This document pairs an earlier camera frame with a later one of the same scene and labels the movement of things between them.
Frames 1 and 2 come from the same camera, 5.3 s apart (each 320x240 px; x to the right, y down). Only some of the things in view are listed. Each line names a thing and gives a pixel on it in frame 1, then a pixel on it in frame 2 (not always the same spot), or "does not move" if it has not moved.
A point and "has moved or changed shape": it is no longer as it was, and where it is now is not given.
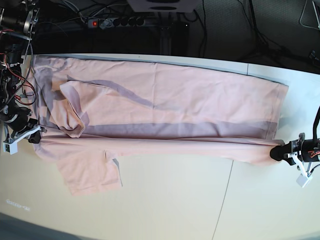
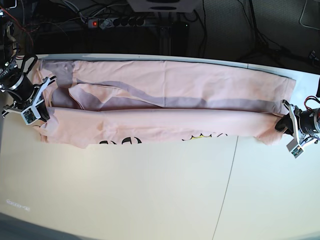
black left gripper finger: x=35 y=137 → x=43 y=112
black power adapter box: x=180 y=39 does not move
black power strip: x=102 y=23 does not move
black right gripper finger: x=277 y=152 → x=285 y=122
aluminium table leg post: x=165 y=41 does not move
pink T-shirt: x=90 y=111 has moved or changed shape
